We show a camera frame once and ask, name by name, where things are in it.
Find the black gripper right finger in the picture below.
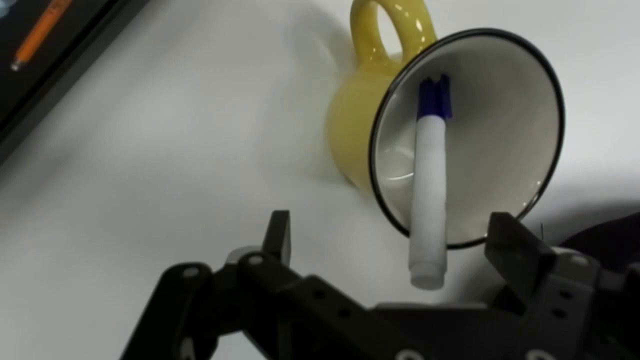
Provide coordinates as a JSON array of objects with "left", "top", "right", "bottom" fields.
[{"left": 484, "top": 210, "right": 640, "bottom": 360}]

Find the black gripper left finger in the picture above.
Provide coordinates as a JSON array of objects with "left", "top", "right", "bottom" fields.
[{"left": 120, "top": 210, "right": 376, "bottom": 360}]

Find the white marker with blue cap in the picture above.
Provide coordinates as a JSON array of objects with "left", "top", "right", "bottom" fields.
[{"left": 406, "top": 74, "right": 456, "bottom": 291}]

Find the yellow enamel cup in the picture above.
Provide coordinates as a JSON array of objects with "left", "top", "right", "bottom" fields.
[{"left": 327, "top": 0, "right": 568, "bottom": 252}]

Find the black backpack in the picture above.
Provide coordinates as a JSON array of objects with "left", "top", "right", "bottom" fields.
[{"left": 558, "top": 210, "right": 640, "bottom": 270}]

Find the flat black case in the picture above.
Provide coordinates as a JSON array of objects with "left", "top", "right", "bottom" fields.
[{"left": 0, "top": 0, "right": 153, "bottom": 166}]

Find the orange pencil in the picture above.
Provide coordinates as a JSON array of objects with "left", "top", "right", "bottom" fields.
[{"left": 9, "top": 0, "right": 77, "bottom": 74}]

